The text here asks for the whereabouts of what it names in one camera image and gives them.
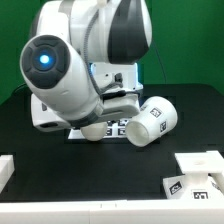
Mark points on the white lamp shade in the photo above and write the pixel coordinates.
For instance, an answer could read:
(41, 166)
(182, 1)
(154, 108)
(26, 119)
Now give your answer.
(157, 117)

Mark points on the white wall block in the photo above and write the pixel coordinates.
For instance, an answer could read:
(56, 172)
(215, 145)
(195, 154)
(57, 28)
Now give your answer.
(6, 169)
(217, 162)

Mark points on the white left wall block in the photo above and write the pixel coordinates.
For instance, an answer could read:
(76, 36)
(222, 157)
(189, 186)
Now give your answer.
(6, 169)

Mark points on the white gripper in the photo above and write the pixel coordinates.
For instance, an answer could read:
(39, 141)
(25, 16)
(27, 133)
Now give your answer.
(47, 120)

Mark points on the white lamp bulb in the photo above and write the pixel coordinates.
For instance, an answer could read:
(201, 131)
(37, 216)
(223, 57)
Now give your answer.
(94, 132)

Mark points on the white front wall bar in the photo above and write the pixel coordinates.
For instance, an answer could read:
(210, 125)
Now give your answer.
(114, 212)

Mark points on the white marker plate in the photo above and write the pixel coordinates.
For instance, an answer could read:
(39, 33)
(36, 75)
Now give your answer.
(115, 129)

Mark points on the white right wall block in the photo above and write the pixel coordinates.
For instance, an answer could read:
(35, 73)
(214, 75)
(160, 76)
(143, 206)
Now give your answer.
(217, 162)

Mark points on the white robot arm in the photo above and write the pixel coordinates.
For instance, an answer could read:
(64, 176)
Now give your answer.
(80, 61)

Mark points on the white lamp base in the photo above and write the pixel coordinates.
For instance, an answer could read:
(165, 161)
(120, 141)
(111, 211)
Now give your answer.
(195, 182)

